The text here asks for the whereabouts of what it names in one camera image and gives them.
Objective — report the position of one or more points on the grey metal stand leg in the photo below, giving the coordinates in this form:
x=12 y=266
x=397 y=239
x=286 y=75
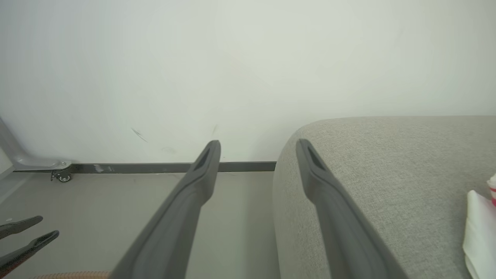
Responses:
x=23 y=159

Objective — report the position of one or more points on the white garment with red trim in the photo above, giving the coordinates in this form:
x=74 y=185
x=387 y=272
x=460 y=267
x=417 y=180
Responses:
x=482 y=232

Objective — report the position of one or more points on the cream laundry basket brown rim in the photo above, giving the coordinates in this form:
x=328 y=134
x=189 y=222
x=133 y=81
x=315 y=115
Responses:
x=73 y=275

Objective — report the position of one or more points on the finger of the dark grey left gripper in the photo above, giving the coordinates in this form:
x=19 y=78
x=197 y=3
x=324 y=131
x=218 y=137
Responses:
x=27 y=250
x=19 y=224

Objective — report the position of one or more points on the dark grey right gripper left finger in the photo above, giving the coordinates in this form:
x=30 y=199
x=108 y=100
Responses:
x=174 y=224

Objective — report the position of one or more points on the grey fabric sofa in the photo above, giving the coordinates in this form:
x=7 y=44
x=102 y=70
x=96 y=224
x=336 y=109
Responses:
x=387 y=186

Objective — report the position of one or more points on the small black caster wheel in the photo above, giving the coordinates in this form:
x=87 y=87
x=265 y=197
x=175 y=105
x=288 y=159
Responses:
x=62 y=177

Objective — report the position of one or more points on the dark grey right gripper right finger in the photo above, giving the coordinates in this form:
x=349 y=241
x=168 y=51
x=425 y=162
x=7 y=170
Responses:
x=345 y=224

